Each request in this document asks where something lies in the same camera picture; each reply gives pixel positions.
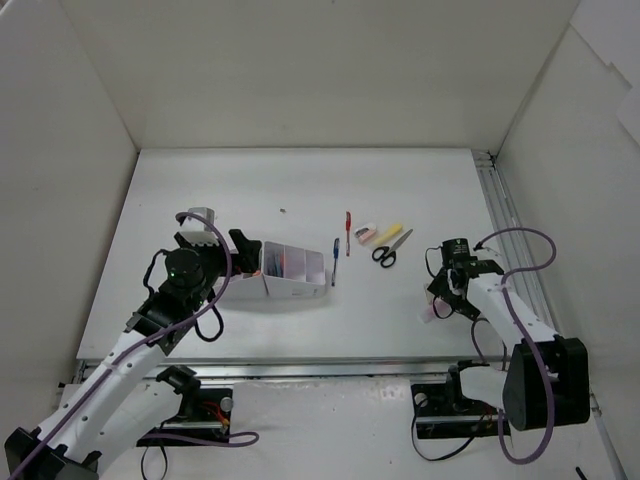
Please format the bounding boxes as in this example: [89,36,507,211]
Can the purple highlighter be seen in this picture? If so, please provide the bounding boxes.
[418,299,440,324]

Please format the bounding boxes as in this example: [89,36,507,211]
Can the black handled scissors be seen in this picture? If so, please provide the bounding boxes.
[371,229,413,269]

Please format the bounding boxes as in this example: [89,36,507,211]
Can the yellow highlighter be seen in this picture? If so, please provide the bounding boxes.
[372,223,403,248]

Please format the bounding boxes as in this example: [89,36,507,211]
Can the blue gel pen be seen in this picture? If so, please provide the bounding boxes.
[331,237,340,287]

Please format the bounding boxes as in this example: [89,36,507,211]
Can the pink white mini stapler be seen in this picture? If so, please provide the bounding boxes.
[353,223,377,245]

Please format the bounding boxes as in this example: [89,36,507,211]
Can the red gel pen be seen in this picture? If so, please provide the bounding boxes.
[345,210,352,257]

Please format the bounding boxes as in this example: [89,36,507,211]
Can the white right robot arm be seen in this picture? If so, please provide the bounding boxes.
[427,238,590,431]

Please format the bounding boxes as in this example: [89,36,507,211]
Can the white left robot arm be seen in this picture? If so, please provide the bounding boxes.
[4,229,262,479]

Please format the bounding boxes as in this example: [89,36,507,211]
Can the white divided organizer left box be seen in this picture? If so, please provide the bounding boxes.
[221,273,268,302]

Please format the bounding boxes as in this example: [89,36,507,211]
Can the white divided organizer box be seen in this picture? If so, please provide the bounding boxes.
[262,241,327,300]
[221,273,268,302]

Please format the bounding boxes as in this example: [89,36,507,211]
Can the white divided organizer right box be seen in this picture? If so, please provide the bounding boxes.
[262,241,327,300]

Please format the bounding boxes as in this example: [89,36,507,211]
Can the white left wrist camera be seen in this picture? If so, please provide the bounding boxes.
[177,207,218,246]

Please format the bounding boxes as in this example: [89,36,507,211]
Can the aluminium right side rail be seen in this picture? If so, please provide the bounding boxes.
[471,150,555,327]

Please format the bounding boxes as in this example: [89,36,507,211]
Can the aluminium rail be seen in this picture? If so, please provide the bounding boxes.
[143,354,479,383]
[471,150,555,327]

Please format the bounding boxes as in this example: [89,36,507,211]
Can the aluminium front rail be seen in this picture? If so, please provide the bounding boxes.
[143,354,479,383]

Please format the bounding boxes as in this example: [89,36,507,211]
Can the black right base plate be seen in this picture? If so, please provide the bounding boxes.
[411,383,498,440]

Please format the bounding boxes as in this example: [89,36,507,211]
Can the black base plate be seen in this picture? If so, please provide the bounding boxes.
[136,386,233,447]
[411,383,498,440]

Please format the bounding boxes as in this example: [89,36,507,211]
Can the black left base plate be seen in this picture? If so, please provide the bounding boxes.
[136,386,233,447]

